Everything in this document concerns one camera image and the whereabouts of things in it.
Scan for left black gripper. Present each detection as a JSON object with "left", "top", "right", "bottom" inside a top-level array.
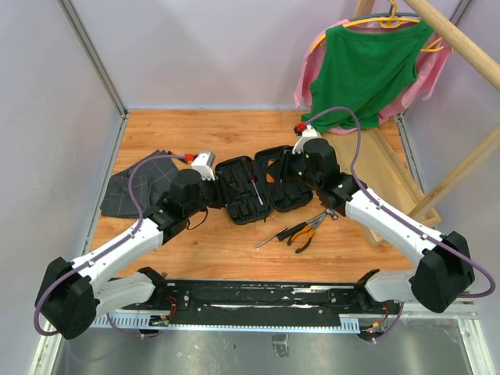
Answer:
[{"left": 185, "top": 171, "right": 241, "bottom": 218}]

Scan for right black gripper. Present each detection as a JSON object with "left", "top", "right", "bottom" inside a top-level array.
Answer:
[{"left": 266, "top": 145, "right": 321, "bottom": 190}]

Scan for black plastic tool case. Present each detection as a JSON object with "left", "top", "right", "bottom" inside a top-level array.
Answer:
[{"left": 215, "top": 145, "right": 313, "bottom": 225}]

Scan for orange-handled screwdriver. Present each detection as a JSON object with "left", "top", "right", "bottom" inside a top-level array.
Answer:
[{"left": 266, "top": 159, "right": 275, "bottom": 184}]

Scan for black-handled screwdriver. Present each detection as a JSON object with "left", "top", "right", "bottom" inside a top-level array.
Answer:
[{"left": 251, "top": 178, "right": 264, "bottom": 206}]

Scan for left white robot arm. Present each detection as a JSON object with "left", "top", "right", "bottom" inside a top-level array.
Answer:
[{"left": 34, "top": 152, "right": 218, "bottom": 340}]

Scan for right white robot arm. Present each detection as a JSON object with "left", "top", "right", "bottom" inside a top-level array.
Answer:
[{"left": 266, "top": 128, "right": 475, "bottom": 313}]

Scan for grey checked cloth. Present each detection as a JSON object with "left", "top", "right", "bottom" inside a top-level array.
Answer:
[{"left": 100, "top": 150, "right": 178, "bottom": 219}]

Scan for orange-black pliers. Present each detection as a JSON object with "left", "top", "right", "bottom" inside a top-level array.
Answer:
[{"left": 287, "top": 227, "right": 317, "bottom": 254}]

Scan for silver metal file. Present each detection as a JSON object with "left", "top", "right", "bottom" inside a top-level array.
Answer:
[{"left": 255, "top": 227, "right": 288, "bottom": 249}]

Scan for wooden tray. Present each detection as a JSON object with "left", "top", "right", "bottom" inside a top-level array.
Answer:
[{"left": 322, "top": 120, "right": 441, "bottom": 247}]

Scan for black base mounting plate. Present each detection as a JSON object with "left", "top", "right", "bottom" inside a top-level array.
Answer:
[{"left": 120, "top": 277, "right": 403, "bottom": 329}]

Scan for green sleeveless shirt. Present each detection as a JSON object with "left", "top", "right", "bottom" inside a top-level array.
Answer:
[{"left": 302, "top": 21, "right": 433, "bottom": 132}]

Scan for yellow clothes hanger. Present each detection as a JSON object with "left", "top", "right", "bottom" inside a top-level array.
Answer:
[{"left": 310, "top": 0, "right": 448, "bottom": 58}]

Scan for pink shirt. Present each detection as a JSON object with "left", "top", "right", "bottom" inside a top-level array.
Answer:
[{"left": 294, "top": 20, "right": 452, "bottom": 134}]

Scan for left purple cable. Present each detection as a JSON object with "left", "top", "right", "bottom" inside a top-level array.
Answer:
[{"left": 33, "top": 152, "right": 196, "bottom": 363}]

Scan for claw hammer black handle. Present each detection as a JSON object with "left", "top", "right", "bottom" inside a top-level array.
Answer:
[{"left": 277, "top": 209, "right": 338, "bottom": 241}]

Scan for wooden rack frame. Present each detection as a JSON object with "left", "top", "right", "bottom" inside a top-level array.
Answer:
[{"left": 353, "top": 0, "right": 500, "bottom": 222}]

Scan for aluminium frame rail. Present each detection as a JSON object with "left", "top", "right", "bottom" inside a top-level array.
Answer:
[{"left": 56, "top": 0, "right": 130, "bottom": 118}]

